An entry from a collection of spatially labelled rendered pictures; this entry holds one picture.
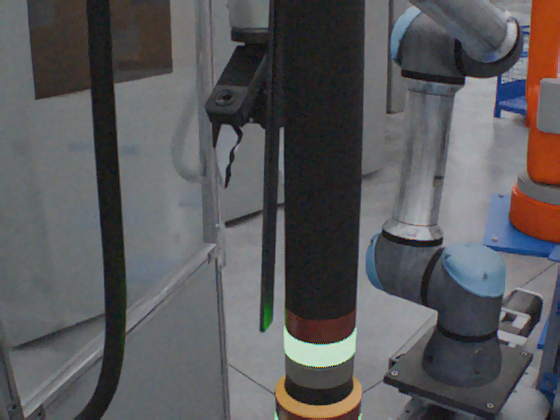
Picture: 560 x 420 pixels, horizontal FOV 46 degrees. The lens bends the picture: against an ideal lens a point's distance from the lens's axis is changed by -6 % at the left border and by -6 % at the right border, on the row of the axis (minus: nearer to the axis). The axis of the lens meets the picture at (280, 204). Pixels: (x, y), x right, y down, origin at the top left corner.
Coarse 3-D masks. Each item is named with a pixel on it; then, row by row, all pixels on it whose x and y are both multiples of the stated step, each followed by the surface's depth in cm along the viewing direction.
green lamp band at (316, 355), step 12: (288, 336) 32; (288, 348) 32; (300, 348) 31; (312, 348) 31; (324, 348) 31; (336, 348) 31; (348, 348) 32; (300, 360) 32; (312, 360) 31; (324, 360) 31; (336, 360) 32
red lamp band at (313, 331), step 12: (288, 312) 31; (288, 324) 32; (300, 324) 31; (312, 324) 31; (324, 324) 31; (336, 324) 31; (348, 324) 31; (300, 336) 31; (312, 336) 31; (324, 336) 31; (336, 336) 31
